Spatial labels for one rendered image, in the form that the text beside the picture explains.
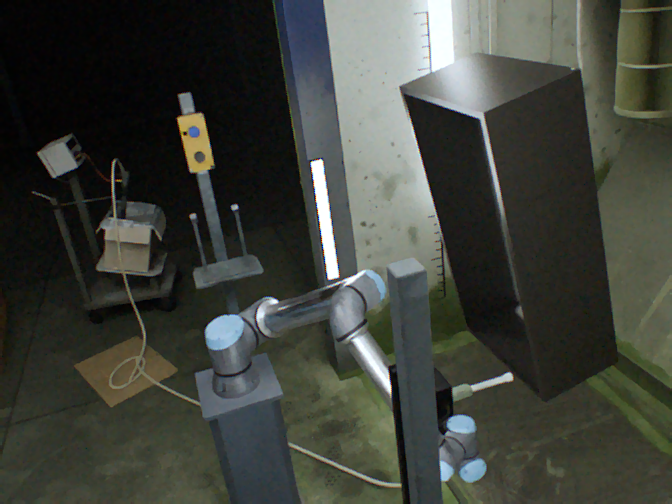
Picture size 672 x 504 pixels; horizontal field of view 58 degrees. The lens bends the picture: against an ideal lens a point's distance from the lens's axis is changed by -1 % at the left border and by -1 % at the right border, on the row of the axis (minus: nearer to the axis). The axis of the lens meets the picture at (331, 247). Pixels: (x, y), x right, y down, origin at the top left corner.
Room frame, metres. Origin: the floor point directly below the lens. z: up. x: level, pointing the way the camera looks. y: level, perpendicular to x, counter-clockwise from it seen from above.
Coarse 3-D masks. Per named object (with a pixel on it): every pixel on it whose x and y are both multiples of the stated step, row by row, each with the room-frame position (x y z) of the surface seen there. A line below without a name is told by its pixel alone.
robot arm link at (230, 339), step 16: (224, 320) 2.02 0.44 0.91; (240, 320) 2.00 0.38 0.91; (208, 336) 1.95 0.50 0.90; (224, 336) 1.92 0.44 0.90; (240, 336) 1.95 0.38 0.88; (256, 336) 2.00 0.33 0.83; (224, 352) 1.91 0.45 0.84; (240, 352) 1.93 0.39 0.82; (224, 368) 1.91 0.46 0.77; (240, 368) 1.92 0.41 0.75
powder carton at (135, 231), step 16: (112, 208) 4.06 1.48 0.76; (128, 208) 4.23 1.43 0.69; (144, 208) 4.23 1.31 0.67; (160, 208) 4.21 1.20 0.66; (112, 224) 3.82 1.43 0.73; (128, 224) 3.84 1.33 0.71; (144, 224) 3.86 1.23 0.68; (160, 224) 4.04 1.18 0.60; (112, 240) 3.84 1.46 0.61; (128, 240) 3.79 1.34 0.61; (144, 240) 3.81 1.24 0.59; (112, 256) 3.84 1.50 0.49; (128, 256) 3.85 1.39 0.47; (144, 256) 3.86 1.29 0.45
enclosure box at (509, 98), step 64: (448, 64) 2.39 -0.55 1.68; (512, 64) 2.12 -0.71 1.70; (448, 128) 2.39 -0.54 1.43; (512, 128) 1.78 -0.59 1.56; (576, 128) 1.85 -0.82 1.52; (448, 192) 2.39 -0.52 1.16; (512, 192) 1.79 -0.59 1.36; (576, 192) 1.85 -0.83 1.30; (448, 256) 2.38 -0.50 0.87; (512, 256) 1.80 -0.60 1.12; (576, 256) 1.86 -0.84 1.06; (512, 320) 2.36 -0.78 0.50; (576, 320) 1.86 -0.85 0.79; (576, 384) 1.87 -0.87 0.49
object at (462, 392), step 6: (498, 378) 1.90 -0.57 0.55; (504, 378) 1.89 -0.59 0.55; (510, 378) 1.89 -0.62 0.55; (480, 384) 1.88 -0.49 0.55; (486, 384) 1.88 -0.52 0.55; (492, 384) 1.88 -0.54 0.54; (456, 390) 1.85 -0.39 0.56; (462, 390) 1.85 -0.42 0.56; (468, 390) 1.84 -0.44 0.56; (474, 390) 1.86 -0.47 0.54; (456, 396) 1.83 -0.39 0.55; (462, 396) 1.84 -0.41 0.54; (468, 396) 1.84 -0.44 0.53; (456, 402) 1.83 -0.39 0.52
